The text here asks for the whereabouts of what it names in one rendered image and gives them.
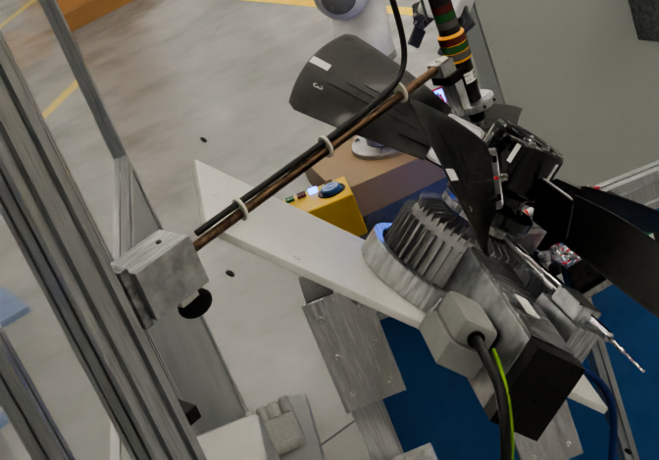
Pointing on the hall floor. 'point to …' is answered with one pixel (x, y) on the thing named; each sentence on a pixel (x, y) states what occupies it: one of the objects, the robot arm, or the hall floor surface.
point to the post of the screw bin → (598, 359)
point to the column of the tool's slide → (84, 285)
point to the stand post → (373, 435)
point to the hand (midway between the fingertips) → (430, 45)
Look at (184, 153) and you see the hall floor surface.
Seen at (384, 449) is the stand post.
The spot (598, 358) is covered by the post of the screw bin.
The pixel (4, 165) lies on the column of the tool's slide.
